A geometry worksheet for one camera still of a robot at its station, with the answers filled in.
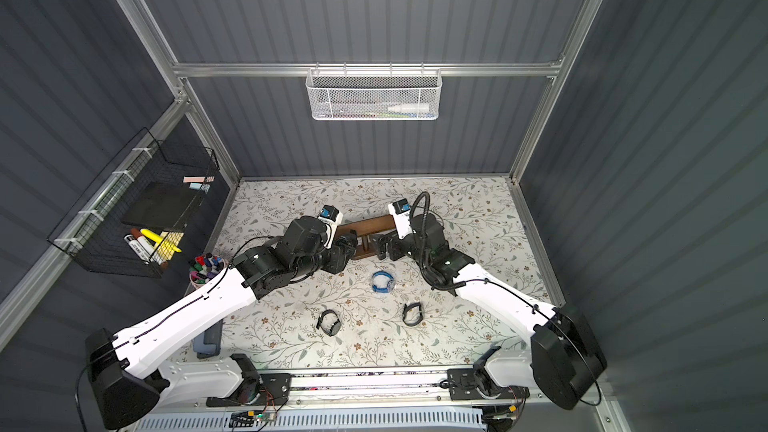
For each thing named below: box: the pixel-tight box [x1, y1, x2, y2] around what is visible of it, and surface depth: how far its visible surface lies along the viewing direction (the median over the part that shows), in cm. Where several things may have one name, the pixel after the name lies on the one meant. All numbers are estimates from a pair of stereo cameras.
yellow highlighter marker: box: [140, 228, 182, 253], surface depth 72 cm
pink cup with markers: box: [189, 253, 226, 289], surface depth 83 cm
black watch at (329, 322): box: [316, 309, 342, 337], surface depth 86 cm
